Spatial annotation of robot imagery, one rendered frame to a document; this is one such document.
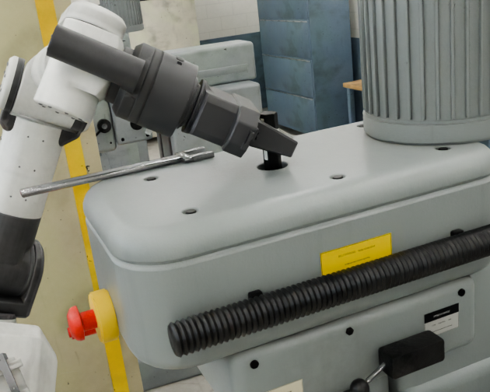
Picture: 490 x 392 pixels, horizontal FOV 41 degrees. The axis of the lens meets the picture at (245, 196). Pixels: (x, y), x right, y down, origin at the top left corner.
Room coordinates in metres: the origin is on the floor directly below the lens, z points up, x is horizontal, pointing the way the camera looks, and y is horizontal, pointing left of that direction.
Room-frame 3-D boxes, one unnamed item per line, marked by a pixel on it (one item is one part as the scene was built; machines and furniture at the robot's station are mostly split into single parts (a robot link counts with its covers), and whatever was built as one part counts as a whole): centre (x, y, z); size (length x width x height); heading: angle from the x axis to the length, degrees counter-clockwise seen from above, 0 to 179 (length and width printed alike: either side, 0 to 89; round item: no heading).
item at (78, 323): (0.67, 0.20, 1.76); 0.04 x 0.03 x 0.04; 22
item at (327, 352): (0.78, -0.08, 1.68); 0.34 x 0.24 x 0.10; 112
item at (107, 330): (0.68, 0.18, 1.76); 0.06 x 0.02 x 0.06; 22
